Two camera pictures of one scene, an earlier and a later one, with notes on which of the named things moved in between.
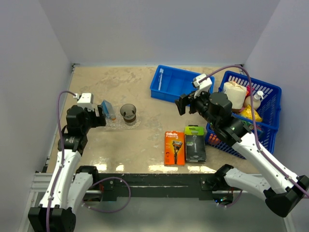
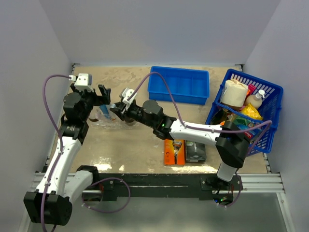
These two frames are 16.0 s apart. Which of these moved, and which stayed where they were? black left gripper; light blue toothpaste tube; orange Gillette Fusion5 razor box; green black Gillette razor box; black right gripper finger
Moved: black right gripper finger; black left gripper
Stayed: orange Gillette Fusion5 razor box; green black Gillette razor box; light blue toothpaste tube
